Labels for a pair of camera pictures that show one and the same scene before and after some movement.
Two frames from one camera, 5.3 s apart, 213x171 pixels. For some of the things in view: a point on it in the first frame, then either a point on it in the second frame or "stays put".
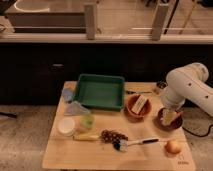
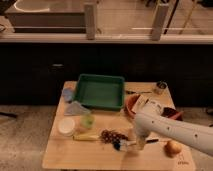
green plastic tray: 100,91 stays put
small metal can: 162,84 stays put
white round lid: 66,126 stays put
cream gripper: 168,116 -> 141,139
